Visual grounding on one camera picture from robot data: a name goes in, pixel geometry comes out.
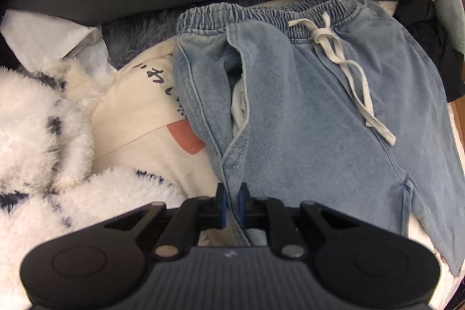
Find cream bear print blanket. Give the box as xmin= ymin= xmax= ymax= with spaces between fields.
xmin=91 ymin=0 xmax=465 ymax=310

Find light grey-green garment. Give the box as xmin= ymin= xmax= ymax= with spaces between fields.
xmin=432 ymin=0 xmax=465 ymax=56

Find grey fluffy blanket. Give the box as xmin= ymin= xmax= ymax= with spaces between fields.
xmin=102 ymin=0 xmax=204 ymax=65

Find white plastic bag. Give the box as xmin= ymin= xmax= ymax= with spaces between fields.
xmin=0 ymin=10 xmax=117 ymax=73

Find light blue denim pants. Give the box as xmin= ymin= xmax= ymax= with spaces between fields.
xmin=172 ymin=0 xmax=465 ymax=276

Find white fluffy striped blanket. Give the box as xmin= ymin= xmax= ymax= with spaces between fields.
xmin=0 ymin=59 xmax=189 ymax=310

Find black garment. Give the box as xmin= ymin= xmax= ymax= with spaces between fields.
xmin=394 ymin=0 xmax=465 ymax=103

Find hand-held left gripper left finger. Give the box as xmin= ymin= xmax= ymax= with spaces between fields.
xmin=105 ymin=183 xmax=229 ymax=258

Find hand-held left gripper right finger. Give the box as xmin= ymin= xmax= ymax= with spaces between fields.
xmin=238 ymin=183 xmax=360 ymax=258

